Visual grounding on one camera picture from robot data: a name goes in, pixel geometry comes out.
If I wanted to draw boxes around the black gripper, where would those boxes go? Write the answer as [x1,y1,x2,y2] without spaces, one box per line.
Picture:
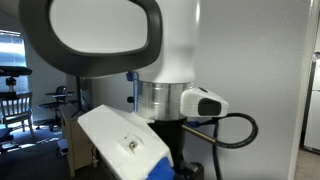
[153,116,205,180]

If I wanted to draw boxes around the silver metal rod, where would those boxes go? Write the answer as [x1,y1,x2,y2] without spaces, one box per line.
[182,124,218,145]

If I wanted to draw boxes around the white plastic block blue tip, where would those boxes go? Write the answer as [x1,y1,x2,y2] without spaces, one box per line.
[77,104,176,180]

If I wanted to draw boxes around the light wooden cabinet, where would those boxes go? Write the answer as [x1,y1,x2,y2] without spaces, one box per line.
[59,105,101,178]

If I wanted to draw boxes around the small white box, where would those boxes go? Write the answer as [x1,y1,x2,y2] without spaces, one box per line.
[56,138,69,156]

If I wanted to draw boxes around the black office chair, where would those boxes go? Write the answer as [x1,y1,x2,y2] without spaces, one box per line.
[37,85,76,132]

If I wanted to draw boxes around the wooden slat chair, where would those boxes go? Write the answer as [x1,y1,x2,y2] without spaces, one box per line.
[0,92,35,136]

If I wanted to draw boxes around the black padded equipment stand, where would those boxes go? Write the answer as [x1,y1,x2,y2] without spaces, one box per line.
[0,65,33,99]

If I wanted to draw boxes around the bright window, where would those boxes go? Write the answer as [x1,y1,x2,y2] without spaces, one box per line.
[0,29,28,94]

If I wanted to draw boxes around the blue cable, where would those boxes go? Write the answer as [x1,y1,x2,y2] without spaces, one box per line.
[125,70,140,113]

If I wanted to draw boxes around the black looped cable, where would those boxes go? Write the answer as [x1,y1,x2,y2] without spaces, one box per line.
[211,112,259,180]

